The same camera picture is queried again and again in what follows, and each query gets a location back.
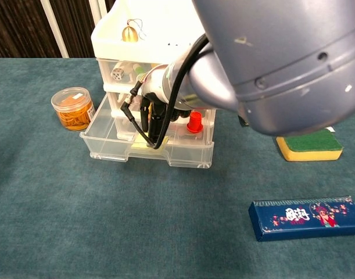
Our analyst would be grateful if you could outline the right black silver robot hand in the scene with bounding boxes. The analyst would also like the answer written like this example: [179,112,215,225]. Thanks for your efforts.
[139,65,192,148]

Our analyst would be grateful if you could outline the yellow pad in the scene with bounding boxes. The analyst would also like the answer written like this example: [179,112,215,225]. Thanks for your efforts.
[130,135,170,151]

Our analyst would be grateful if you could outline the white plastic drawer cabinet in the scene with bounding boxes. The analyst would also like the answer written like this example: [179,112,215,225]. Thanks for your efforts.
[91,0,217,143]

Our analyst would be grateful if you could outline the small red cup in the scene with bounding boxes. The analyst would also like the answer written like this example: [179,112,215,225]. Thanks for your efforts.
[186,111,204,134]

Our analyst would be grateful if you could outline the green object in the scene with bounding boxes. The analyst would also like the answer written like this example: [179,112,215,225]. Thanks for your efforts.
[132,63,148,78]

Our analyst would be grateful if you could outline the clear jar of rubber bands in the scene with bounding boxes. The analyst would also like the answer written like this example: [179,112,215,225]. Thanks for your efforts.
[51,86,96,132]

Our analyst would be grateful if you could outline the small golden bell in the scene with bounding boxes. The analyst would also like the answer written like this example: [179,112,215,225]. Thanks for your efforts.
[121,18,145,43]

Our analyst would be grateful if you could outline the teal table mat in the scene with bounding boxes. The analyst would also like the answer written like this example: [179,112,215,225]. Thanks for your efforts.
[0,57,355,279]

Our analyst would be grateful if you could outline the dark brown pleated curtain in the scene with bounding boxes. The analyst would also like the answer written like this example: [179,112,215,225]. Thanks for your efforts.
[51,0,102,58]
[0,0,63,58]

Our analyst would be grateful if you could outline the green yellow sponge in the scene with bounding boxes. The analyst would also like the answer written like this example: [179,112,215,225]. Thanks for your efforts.
[275,128,345,162]

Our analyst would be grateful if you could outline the long dark blue box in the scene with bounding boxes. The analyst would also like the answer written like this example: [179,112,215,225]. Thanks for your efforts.
[248,196,355,243]

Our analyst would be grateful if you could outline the black robot hand cable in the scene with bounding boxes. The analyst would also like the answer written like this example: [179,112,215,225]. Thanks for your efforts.
[120,34,210,151]

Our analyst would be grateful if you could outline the wide white frame post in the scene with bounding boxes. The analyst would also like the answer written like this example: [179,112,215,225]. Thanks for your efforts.
[88,0,110,33]

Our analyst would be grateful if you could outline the thin white frame post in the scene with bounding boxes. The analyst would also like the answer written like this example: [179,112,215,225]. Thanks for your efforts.
[40,0,70,58]

